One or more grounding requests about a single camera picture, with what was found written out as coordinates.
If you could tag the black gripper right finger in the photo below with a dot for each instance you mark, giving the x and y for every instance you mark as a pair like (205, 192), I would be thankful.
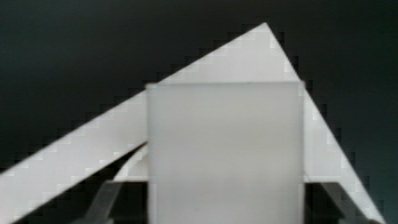
(329, 206)

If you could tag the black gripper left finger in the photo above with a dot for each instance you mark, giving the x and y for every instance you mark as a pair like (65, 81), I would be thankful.
(120, 204)

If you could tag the white stool leg tagged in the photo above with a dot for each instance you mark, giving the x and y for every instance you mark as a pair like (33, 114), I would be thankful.
(226, 153)

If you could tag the white right side rail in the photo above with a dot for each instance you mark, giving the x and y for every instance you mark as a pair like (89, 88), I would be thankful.
(329, 170)

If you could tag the white rail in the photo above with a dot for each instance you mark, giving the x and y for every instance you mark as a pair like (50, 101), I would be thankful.
(248, 61)
(329, 170)

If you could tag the white front rail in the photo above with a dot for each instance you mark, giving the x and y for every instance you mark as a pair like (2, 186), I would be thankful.
(248, 61)

